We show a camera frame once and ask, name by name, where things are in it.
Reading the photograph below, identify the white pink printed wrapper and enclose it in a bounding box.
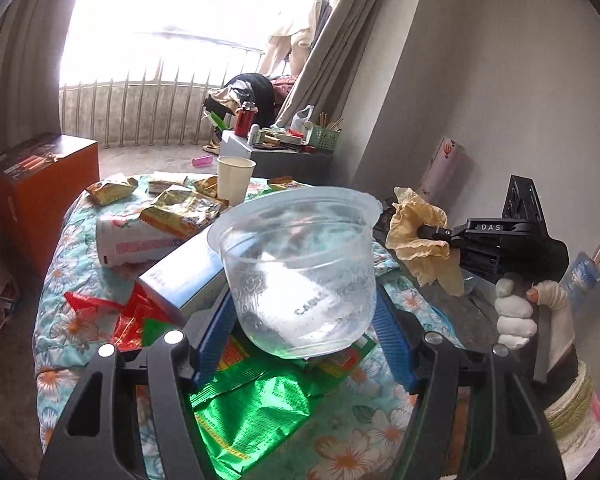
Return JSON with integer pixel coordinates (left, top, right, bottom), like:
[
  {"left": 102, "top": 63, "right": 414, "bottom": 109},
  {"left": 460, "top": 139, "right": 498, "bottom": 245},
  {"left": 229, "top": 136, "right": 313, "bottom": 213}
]
[{"left": 96, "top": 210, "right": 191, "bottom": 267}]

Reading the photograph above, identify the red thermos bottle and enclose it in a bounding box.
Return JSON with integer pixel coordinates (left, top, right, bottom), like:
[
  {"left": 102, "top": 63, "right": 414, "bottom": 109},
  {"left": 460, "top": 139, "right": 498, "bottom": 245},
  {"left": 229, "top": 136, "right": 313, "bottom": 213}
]
[{"left": 234, "top": 100, "right": 259, "bottom": 138}]

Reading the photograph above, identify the red foil wrapper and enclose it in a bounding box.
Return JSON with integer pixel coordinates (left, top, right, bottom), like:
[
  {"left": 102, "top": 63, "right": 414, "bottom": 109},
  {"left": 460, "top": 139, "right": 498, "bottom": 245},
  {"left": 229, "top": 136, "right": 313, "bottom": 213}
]
[{"left": 64, "top": 285, "right": 181, "bottom": 352}]

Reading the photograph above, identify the hanging beige garment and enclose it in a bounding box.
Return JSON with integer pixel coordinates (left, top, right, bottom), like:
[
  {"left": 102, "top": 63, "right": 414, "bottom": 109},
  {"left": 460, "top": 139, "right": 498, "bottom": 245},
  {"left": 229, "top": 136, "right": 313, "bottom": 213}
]
[{"left": 257, "top": 0, "right": 321, "bottom": 76}]

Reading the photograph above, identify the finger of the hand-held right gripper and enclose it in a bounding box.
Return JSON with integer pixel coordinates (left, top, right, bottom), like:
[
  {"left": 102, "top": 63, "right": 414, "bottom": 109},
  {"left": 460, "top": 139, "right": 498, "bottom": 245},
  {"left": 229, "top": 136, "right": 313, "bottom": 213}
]
[{"left": 416, "top": 224, "right": 462, "bottom": 249}]

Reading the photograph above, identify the white plastic bag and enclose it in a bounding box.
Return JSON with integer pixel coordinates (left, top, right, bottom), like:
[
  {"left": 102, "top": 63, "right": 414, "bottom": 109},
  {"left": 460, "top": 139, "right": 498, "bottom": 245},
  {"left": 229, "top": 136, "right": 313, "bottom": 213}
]
[{"left": 290, "top": 105, "right": 315, "bottom": 133}]

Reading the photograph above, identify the metal balcony railing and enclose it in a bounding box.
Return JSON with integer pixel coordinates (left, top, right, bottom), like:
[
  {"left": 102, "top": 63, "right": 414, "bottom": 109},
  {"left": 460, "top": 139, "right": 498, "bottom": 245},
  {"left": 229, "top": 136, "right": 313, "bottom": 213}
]
[{"left": 59, "top": 30, "right": 266, "bottom": 150}]

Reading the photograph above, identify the beige curtain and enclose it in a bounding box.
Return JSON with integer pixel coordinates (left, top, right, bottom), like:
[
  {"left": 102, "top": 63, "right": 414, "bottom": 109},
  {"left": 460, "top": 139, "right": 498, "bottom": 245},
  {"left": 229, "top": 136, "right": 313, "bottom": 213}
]
[
  {"left": 272, "top": 0, "right": 433, "bottom": 131},
  {"left": 0, "top": 0, "right": 93, "bottom": 161}
]

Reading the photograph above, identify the orange yellow snack packet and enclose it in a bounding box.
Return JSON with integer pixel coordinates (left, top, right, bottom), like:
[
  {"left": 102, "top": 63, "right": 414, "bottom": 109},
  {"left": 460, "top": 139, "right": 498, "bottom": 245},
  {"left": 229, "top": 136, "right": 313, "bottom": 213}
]
[{"left": 267, "top": 176, "right": 313, "bottom": 192}]

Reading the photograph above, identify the person's right hand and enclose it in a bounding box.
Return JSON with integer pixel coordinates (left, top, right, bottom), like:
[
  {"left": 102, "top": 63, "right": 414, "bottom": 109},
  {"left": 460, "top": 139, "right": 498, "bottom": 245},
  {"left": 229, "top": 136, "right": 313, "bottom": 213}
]
[{"left": 494, "top": 277, "right": 576, "bottom": 361}]

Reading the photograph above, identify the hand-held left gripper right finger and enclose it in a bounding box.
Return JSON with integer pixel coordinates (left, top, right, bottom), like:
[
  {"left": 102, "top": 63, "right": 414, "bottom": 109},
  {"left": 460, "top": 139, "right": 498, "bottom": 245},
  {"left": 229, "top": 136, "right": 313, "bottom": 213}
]
[{"left": 375, "top": 286, "right": 568, "bottom": 480}]

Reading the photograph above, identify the dark clothes pile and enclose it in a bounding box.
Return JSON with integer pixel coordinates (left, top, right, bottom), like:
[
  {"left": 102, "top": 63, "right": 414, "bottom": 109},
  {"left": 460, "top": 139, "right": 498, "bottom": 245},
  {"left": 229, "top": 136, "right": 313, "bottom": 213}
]
[{"left": 203, "top": 73, "right": 301, "bottom": 126}]

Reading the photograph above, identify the blue white carton box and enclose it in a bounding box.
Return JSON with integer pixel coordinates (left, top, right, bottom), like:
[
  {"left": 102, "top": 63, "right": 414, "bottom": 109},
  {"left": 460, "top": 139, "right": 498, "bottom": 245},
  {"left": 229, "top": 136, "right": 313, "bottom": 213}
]
[{"left": 137, "top": 234, "right": 231, "bottom": 326}]

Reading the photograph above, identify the orange cardboard box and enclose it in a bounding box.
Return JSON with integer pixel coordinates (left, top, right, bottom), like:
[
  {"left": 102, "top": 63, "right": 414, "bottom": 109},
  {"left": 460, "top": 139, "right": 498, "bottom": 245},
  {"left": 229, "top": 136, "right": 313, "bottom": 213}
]
[{"left": 0, "top": 133, "right": 100, "bottom": 277}]

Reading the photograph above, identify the large yellow snack packet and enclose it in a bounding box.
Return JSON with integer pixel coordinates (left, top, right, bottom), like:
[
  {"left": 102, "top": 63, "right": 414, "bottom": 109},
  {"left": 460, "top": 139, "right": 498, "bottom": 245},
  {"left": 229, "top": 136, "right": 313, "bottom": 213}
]
[{"left": 140, "top": 186, "right": 228, "bottom": 240}]

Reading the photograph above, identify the grey low table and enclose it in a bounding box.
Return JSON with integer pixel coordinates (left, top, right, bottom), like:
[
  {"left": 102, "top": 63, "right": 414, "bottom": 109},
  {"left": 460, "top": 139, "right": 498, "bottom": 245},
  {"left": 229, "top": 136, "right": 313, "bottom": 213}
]
[{"left": 220, "top": 130, "right": 333, "bottom": 186}]

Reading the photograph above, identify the yellow paper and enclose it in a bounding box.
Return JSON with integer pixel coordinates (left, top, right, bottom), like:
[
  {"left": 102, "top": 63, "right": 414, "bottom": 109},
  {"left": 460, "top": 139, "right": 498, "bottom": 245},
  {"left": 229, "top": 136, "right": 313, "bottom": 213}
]
[{"left": 385, "top": 186, "right": 466, "bottom": 295}]

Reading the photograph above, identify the green foil snack bag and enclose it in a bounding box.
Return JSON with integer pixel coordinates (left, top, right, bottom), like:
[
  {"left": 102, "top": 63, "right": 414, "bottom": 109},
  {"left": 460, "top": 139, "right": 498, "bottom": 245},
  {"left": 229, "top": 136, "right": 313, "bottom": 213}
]
[{"left": 187, "top": 332, "right": 376, "bottom": 480}]

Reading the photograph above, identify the clear plastic bowl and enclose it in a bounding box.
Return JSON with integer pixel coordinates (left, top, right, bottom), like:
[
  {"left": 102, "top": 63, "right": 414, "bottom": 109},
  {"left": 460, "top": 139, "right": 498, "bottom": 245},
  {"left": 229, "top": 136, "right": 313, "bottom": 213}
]
[{"left": 207, "top": 186, "right": 383, "bottom": 359}]

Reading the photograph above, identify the person's right forearm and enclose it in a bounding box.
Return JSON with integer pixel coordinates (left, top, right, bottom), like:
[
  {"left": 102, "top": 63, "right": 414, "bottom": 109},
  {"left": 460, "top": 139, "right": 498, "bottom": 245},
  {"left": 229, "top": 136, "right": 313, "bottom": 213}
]
[{"left": 532, "top": 350, "right": 600, "bottom": 443}]

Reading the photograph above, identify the floral blue blanket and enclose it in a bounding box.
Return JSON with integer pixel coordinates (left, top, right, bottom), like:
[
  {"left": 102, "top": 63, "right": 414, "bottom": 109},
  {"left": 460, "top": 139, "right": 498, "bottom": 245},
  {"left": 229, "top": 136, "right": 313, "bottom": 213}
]
[{"left": 32, "top": 174, "right": 468, "bottom": 480}]

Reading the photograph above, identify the green plastic basket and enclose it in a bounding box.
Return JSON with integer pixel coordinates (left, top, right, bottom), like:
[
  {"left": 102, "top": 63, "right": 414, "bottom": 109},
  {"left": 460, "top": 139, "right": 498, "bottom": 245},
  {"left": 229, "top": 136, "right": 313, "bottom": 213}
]
[{"left": 304, "top": 121, "right": 342, "bottom": 153}]

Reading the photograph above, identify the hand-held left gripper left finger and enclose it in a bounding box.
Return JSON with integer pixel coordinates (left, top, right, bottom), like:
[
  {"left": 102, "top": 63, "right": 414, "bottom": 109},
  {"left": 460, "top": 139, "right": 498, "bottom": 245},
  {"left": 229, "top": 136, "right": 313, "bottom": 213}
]
[{"left": 39, "top": 287, "right": 238, "bottom": 480}]

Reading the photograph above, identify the beige snack packet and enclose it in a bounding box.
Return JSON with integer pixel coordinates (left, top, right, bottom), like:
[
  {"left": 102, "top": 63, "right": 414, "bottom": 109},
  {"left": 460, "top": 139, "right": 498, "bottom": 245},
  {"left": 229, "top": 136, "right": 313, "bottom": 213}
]
[{"left": 147, "top": 172, "right": 189, "bottom": 195}]

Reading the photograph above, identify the white paper cup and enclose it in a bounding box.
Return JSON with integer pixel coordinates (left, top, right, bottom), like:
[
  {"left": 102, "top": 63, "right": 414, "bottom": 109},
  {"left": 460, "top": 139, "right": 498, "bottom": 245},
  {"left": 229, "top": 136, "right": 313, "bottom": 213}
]
[{"left": 216, "top": 156, "right": 257, "bottom": 207}]

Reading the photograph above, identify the blue cup with chopsticks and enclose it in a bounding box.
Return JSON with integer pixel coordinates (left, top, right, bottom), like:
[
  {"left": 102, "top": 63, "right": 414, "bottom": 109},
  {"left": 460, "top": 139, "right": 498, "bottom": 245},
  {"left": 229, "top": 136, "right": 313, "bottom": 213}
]
[{"left": 562, "top": 239, "right": 600, "bottom": 306}]

